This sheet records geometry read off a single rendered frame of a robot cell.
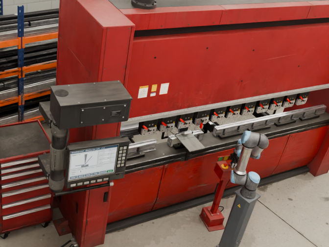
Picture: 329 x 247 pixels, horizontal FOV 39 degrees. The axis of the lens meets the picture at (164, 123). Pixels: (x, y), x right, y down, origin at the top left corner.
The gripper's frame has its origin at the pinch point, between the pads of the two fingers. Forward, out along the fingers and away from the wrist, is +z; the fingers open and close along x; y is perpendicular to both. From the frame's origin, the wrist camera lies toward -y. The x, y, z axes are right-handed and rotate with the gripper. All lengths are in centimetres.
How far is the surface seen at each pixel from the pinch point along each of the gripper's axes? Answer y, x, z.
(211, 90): 38, 28, -71
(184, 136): 29, 48, -23
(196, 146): 11, 43, -24
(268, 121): 49, -67, -15
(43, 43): 209, 153, -21
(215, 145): 24.2, 11.1, -9.9
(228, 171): -5.9, 9.3, -3.0
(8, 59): 172, 197, -24
